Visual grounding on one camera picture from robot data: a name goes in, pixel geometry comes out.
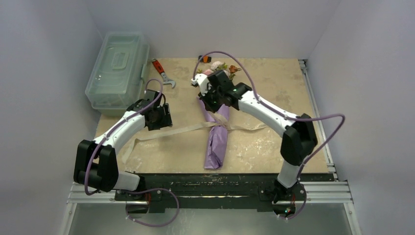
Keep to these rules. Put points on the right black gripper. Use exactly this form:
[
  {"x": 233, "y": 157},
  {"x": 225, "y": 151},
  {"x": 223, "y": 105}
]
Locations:
[{"x": 211, "y": 101}]

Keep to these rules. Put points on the pink rose stem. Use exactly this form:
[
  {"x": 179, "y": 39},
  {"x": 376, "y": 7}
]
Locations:
[{"x": 206, "y": 71}]

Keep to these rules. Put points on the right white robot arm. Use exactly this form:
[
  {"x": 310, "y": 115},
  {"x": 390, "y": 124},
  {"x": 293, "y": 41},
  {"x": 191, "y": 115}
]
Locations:
[{"x": 297, "y": 132}]

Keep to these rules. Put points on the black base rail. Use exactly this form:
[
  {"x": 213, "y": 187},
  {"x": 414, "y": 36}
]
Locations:
[{"x": 219, "y": 191}]

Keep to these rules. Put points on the orange handled adjustable wrench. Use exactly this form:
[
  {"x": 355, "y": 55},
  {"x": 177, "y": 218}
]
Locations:
[{"x": 160, "y": 70}]

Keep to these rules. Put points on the small orange black tool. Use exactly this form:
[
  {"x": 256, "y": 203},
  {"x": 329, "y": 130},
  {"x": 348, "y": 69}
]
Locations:
[{"x": 204, "y": 59}]

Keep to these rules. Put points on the pink purple wrapping paper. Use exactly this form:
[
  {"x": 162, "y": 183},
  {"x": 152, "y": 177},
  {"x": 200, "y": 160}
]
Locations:
[{"x": 217, "y": 138}]

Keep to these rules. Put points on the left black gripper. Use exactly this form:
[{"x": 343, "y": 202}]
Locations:
[{"x": 165, "y": 121}]

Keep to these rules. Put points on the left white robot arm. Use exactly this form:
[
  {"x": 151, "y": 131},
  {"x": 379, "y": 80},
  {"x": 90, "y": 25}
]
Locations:
[{"x": 96, "y": 160}]

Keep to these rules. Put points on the white and orange rose stems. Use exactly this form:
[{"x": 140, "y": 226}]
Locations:
[{"x": 230, "y": 70}]

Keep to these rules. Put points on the beige ribbon strip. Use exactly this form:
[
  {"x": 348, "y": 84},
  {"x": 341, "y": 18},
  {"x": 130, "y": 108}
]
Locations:
[{"x": 218, "y": 120}]

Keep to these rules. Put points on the clear plastic storage box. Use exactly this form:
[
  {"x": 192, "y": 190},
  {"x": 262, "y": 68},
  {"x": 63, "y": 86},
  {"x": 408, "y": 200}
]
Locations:
[{"x": 119, "y": 73}]

